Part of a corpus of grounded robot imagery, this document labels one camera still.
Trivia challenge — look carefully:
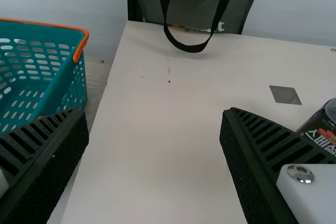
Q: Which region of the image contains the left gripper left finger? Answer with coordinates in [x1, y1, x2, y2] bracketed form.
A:
[0, 107, 89, 224]

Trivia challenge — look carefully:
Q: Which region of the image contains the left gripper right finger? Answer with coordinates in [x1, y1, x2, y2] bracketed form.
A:
[219, 107, 336, 224]

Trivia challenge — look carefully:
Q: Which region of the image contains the dark coffee bottle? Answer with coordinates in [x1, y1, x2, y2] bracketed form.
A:
[295, 97, 336, 158]

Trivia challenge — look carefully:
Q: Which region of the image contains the teal shopping basket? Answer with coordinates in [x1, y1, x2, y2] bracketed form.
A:
[0, 18, 90, 134]

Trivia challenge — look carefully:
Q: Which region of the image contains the small square scanner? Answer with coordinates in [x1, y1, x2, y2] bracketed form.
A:
[269, 85, 302, 105]

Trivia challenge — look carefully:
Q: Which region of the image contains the dark grey bag with straps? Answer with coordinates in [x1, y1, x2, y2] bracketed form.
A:
[126, 0, 267, 54]

